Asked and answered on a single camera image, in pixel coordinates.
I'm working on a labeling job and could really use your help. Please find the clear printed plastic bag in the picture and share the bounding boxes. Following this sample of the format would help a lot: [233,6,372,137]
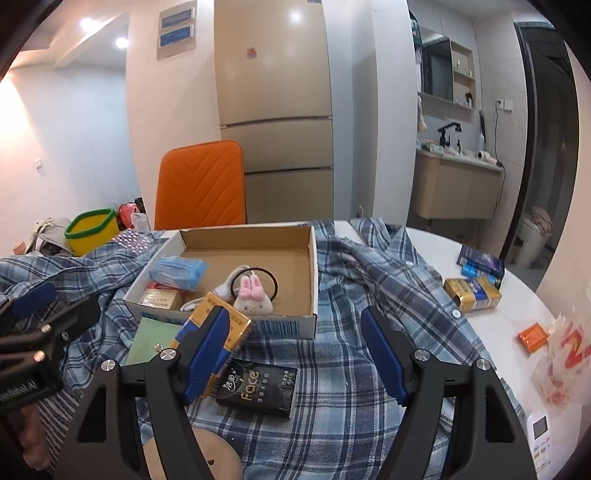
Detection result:
[531,286,591,416]

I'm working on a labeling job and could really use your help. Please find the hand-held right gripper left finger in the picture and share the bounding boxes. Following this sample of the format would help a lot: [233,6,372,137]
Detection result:
[53,307,232,480]

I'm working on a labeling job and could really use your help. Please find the white cloth bag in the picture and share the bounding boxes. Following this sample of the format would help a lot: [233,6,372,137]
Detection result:
[28,217,75,254]

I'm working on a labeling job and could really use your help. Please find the white small device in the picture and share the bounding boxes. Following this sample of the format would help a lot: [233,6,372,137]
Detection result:
[526,413,555,480]

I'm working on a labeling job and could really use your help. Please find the beige vanity cabinet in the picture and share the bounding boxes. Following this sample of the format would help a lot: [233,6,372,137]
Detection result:
[409,148,504,220]

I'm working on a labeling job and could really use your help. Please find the gold small box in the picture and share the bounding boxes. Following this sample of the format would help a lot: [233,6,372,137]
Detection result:
[139,288,183,310]

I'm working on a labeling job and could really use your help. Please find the pink bunny hair tie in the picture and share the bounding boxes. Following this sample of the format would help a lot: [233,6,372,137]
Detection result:
[229,267,279,317]

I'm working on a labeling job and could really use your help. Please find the yellow cigarette pack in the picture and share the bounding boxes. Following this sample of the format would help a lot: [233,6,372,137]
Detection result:
[443,276,502,313]
[168,292,256,398]

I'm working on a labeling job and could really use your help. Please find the grey wall panel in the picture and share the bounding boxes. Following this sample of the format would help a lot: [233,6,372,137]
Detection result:
[157,0,199,61]

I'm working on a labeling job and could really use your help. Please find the cardboard box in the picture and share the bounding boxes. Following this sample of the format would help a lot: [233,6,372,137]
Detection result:
[124,223,319,340]

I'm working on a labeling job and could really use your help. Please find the dark door frame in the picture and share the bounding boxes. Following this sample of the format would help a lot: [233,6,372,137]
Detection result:
[501,23,580,291]

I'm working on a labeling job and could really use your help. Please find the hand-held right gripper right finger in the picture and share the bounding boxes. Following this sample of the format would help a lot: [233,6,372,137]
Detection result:
[360,305,539,480]

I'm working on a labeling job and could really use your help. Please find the blue plaid shirt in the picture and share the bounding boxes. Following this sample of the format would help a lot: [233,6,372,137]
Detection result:
[0,217,527,480]

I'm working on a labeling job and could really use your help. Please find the black faucet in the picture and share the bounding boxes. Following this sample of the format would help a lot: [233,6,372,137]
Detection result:
[436,121,462,151]

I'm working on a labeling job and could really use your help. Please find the green card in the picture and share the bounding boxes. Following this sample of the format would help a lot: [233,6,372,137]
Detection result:
[126,317,185,366]

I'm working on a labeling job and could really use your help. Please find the red plastic bag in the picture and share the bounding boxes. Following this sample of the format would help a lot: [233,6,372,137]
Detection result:
[117,202,140,229]

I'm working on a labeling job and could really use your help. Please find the black tissue pack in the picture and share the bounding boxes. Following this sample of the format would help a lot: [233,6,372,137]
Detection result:
[216,359,298,420]

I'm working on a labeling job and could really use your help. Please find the person's left hand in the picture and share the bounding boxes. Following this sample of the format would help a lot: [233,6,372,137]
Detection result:
[23,401,51,467]

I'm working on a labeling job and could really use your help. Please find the white charging cable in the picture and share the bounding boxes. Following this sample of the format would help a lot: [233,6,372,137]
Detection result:
[180,265,252,312]

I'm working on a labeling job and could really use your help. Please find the blue tissue pack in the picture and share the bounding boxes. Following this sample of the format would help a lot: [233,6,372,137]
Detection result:
[148,256,208,291]

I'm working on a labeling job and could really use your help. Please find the dark blue box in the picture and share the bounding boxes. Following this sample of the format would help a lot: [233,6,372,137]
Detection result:
[457,244,506,278]

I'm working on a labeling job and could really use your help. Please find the beige refrigerator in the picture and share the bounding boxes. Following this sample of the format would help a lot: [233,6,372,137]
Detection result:
[213,0,335,224]

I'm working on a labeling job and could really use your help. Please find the bathroom mirror cabinet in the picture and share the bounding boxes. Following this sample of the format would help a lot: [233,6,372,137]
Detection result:
[418,25,476,109]

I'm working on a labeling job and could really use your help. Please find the rhinestone sheet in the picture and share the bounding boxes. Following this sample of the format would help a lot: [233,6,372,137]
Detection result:
[113,231,158,252]

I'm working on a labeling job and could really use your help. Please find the orange chair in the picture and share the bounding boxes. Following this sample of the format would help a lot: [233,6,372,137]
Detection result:
[154,141,246,230]

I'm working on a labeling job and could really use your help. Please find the orange small packet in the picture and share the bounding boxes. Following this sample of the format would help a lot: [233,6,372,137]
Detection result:
[517,324,552,355]

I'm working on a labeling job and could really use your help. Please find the white toilet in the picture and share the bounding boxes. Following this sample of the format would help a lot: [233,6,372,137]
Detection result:
[515,207,553,266]

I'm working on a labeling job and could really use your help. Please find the yellow container green rim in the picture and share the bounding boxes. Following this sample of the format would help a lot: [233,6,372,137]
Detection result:
[65,209,118,256]

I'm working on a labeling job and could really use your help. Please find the beige round disc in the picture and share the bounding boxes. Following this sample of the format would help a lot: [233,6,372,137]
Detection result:
[143,427,243,480]

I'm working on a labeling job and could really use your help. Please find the bright blue small pack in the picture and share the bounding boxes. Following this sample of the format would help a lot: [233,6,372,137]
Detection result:
[462,264,502,280]

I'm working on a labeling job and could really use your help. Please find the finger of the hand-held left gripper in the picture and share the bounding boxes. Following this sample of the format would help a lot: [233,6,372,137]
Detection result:
[0,295,101,370]
[0,282,57,335]

